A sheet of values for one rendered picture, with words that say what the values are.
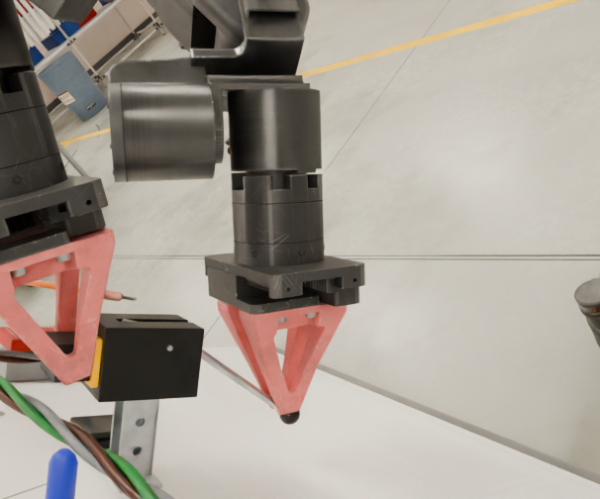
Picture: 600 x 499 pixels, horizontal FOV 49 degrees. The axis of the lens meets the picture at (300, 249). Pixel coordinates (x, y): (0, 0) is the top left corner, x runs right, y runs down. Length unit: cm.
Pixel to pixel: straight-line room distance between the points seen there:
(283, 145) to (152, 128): 7
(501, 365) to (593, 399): 25
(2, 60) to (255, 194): 15
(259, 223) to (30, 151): 13
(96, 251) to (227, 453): 18
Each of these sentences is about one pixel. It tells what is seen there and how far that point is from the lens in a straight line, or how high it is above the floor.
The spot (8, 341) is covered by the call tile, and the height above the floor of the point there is 112.
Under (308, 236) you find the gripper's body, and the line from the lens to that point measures 39.
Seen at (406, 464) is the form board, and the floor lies 95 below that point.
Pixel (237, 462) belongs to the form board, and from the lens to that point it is 43.
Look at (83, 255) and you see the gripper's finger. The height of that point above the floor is 121.
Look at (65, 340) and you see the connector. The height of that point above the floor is 117.
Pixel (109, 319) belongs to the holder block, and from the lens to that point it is 38.
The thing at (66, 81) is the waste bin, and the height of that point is 44.
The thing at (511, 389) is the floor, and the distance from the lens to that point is 173.
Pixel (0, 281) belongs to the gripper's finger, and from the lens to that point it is 32.
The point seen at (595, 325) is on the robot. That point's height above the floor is 25.
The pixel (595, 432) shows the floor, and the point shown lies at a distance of 161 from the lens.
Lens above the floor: 131
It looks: 30 degrees down
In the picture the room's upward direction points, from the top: 36 degrees counter-clockwise
